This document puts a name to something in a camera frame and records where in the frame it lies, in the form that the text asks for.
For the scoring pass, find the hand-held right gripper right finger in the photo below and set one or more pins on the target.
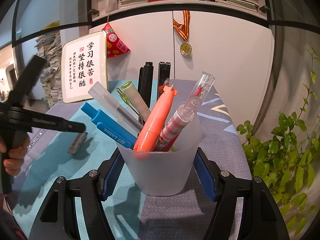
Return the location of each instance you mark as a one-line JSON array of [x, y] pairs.
[[205, 177]]

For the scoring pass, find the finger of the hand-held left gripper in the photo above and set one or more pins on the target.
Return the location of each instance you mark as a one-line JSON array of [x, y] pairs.
[[30, 77], [45, 122]]

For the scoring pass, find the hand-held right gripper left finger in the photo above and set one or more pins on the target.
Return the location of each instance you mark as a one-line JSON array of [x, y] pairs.
[[111, 175]]

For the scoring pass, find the white eraser with sleeve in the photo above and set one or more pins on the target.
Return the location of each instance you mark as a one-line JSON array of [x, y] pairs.
[[77, 142]]

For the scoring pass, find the frosted plastic cup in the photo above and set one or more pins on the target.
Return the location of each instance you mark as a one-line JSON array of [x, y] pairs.
[[162, 172]]

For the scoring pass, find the blue pen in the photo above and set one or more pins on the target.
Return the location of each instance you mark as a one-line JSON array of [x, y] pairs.
[[110, 127]]

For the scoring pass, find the pink plaid pen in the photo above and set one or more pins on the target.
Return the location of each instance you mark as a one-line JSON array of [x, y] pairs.
[[172, 127]]

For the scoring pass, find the orange rocket pen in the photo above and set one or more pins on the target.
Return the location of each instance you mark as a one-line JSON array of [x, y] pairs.
[[155, 122]]

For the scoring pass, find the frosted grey pen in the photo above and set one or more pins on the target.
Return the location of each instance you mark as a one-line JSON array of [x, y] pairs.
[[112, 102]]

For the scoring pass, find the green pen with gold clip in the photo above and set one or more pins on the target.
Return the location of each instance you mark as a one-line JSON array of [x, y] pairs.
[[136, 97]]

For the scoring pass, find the clear red pen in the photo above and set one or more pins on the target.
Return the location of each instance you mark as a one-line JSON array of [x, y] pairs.
[[206, 82]]

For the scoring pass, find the black marker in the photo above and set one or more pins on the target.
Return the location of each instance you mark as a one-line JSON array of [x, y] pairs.
[[146, 85]]

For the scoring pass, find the person's left hand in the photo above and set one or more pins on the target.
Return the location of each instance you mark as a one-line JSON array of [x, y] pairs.
[[15, 161]]

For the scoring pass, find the tall pile of papers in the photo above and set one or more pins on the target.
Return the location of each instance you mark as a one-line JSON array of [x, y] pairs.
[[50, 65]]

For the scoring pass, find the teal grey printed tablecloth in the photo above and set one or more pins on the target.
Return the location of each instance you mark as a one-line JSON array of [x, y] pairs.
[[220, 135]]

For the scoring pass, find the yellow plush toy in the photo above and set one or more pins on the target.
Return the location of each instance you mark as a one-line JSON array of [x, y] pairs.
[[51, 26]]

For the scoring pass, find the framed calligraphy board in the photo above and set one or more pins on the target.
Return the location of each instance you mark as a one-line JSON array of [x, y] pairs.
[[85, 65]]

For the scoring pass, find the glass cabinet door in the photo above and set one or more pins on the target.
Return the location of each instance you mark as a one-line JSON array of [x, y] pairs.
[[50, 5], [292, 2]]

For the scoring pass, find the green leafy plant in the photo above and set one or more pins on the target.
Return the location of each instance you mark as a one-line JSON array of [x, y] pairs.
[[282, 155]]

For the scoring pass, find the red pyramid ornament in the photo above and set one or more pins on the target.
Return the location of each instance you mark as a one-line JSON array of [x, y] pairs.
[[115, 41]]

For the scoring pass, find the grey bookshelf cabinet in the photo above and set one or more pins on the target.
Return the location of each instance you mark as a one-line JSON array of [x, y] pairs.
[[225, 55]]

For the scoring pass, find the gold medal with striped ribbon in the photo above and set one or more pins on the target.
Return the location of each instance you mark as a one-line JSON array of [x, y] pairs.
[[185, 37]]

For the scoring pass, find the wide stack of worn magazines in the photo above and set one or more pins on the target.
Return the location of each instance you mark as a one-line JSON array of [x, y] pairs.
[[236, 1]]

